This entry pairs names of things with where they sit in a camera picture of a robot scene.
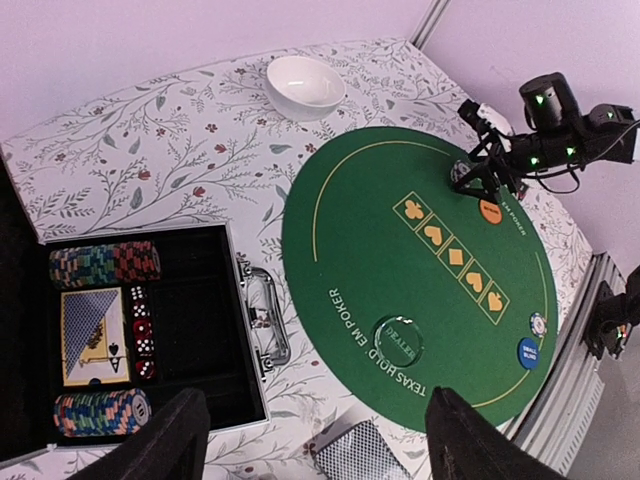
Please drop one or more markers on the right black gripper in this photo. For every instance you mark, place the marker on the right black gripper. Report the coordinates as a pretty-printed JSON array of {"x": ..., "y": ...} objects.
[{"x": 493, "y": 166}]

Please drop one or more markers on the poker chips row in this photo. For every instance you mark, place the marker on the poker chips row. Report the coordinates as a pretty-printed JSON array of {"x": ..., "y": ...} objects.
[
  {"x": 104, "y": 265},
  {"x": 102, "y": 414}
]

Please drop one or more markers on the poker chips front row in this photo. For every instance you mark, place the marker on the poker chips front row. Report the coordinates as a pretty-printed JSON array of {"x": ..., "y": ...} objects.
[{"x": 102, "y": 414}]

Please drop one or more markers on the aluminium poker chip case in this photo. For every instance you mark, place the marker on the aluminium poker chip case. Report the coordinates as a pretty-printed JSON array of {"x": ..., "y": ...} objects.
[{"x": 200, "y": 329}]

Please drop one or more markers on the blue playing card deck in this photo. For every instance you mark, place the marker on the blue playing card deck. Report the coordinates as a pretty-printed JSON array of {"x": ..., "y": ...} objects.
[{"x": 360, "y": 453}]

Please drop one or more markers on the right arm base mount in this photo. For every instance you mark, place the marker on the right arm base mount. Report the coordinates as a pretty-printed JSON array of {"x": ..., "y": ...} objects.
[{"x": 612, "y": 318}]

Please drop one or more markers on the round green poker mat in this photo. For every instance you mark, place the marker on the round green poker mat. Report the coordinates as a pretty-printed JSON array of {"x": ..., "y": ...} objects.
[{"x": 372, "y": 229}]

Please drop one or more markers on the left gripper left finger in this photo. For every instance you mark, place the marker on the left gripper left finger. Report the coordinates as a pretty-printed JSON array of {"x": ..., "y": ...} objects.
[{"x": 171, "y": 446}]

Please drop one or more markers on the blue small blind button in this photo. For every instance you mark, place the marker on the blue small blind button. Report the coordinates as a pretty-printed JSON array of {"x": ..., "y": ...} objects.
[{"x": 528, "y": 353}]

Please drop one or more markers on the card deck in case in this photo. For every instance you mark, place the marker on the card deck in case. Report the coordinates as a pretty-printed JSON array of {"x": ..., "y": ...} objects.
[{"x": 93, "y": 341}]

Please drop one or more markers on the clear acrylic dealer button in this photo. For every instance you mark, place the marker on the clear acrylic dealer button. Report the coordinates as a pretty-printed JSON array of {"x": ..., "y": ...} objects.
[{"x": 398, "y": 340}]

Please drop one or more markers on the white ceramic bowl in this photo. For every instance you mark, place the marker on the white ceramic bowl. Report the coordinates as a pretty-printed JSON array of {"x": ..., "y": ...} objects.
[{"x": 303, "y": 89}]

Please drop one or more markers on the poker chips back row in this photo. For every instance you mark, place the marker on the poker chips back row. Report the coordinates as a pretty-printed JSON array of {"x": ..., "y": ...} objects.
[{"x": 104, "y": 265}]

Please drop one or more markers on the white chip stack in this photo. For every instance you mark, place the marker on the white chip stack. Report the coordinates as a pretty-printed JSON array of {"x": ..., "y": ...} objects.
[
  {"x": 458, "y": 171},
  {"x": 538, "y": 325}
]

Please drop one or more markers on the right aluminium frame post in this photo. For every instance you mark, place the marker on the right aluminium frame post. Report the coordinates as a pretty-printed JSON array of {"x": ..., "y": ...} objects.
[{"x": 426, "y": 27}]

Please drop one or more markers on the orange big blind button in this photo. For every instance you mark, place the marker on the orange big blind button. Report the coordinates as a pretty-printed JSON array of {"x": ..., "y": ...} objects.
[{"x": 490, "y": 212}]

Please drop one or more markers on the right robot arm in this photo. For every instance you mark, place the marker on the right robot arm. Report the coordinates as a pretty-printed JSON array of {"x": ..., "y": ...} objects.
[{"x": 562, "y": 140}]

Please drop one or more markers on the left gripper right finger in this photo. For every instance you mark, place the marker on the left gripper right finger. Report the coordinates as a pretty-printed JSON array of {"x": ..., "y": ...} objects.
[{"x": 462, "y": 444}]

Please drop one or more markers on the red and black dice row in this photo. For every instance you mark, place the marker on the red and black dice row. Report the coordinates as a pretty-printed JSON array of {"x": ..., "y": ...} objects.
[{"x": 142, "y": 327}]

